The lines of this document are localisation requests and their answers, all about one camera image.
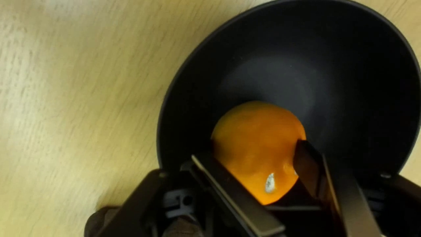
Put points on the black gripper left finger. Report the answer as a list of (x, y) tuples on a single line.
[(237, 202)]

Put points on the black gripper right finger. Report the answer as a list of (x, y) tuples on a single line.
[(337, 193)]

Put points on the orange toy ball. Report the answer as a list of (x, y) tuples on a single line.
[(258, 145)]

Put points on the black bowl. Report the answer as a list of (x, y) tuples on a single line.
[(307, 53)]

